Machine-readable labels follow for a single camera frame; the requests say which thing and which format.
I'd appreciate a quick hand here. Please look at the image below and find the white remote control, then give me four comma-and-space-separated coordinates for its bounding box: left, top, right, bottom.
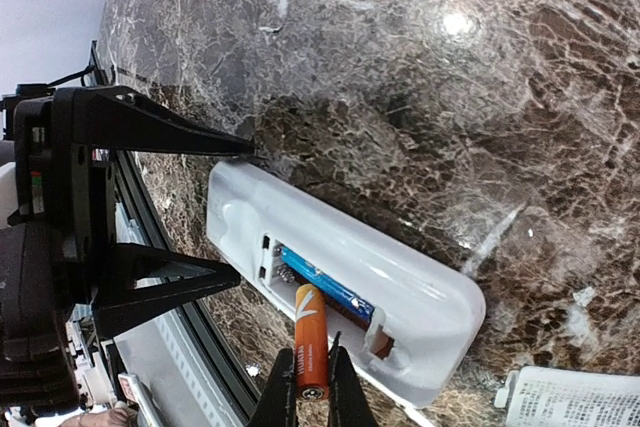
206, 162, 486, 409

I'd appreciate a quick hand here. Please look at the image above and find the blue AAA battery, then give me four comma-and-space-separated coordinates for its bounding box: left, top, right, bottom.
277, 246, 375, 330

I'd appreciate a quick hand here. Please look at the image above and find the white slotted cable duct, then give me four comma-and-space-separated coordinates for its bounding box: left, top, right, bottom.
64, 201, 236, 427

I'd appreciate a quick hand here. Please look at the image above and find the orange AAA battery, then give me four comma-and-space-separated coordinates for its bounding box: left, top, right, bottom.
294, 284, 329, 401

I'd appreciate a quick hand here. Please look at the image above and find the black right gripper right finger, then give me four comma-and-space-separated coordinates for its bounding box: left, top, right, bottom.
328, 332, 378, 427

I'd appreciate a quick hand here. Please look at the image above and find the black front table rail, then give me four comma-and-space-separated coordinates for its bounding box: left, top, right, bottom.
87, 39, 261, 421

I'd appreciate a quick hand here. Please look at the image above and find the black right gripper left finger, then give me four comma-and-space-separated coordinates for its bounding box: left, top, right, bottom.
247, 347, 298, 427

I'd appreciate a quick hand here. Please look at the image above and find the white battery compartment cover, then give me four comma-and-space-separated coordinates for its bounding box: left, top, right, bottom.
494, 366, 639, 427

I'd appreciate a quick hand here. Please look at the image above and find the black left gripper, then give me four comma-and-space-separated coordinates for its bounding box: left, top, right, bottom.
1, 86, 255, 397

